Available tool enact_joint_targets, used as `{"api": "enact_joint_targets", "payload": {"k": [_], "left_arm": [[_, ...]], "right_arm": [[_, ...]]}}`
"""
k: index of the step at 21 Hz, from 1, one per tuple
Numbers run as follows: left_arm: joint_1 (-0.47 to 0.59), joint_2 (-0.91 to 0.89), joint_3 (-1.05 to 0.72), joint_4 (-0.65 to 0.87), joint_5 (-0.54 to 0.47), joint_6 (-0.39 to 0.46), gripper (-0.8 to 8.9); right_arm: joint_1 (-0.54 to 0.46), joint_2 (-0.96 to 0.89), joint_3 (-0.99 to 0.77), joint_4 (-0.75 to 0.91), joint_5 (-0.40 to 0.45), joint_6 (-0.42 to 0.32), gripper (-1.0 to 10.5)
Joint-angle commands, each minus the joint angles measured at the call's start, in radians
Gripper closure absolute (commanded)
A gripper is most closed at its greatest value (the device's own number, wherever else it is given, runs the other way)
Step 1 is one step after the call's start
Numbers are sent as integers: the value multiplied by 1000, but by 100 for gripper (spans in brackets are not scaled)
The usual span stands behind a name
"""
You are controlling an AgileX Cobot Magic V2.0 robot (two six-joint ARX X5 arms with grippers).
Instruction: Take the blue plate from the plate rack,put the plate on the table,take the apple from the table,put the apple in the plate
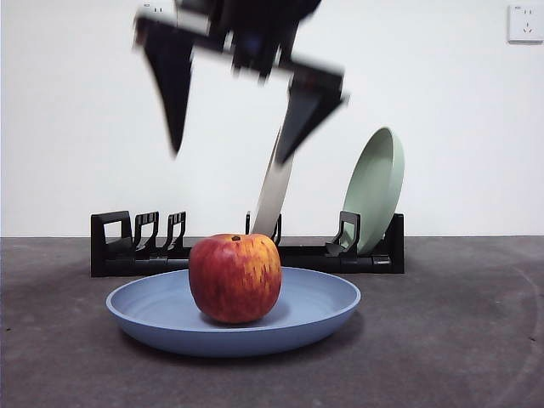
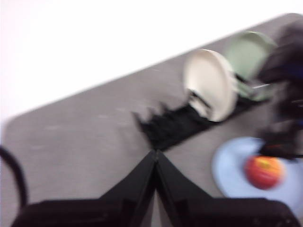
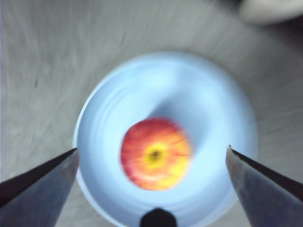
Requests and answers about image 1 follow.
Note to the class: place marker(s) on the black plate rack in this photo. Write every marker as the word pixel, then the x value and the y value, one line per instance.
pixel 395 257

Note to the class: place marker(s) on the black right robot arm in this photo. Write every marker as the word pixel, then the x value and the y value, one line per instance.
pixel 272 8

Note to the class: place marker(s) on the cream white plate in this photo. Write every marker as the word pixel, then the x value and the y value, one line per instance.
pixel 272 200

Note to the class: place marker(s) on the red yellow apple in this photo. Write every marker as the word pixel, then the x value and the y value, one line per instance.
pixel 234 278

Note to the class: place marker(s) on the blue plate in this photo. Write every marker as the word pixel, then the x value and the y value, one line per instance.
pixel 170 331

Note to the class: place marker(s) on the pale green plate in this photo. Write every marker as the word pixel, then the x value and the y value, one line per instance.
pixel 374 191

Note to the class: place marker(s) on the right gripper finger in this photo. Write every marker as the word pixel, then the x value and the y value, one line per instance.
pixel 174 85
pixel 306 115

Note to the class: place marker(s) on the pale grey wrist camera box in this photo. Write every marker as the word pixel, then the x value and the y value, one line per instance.
pixel 193 17

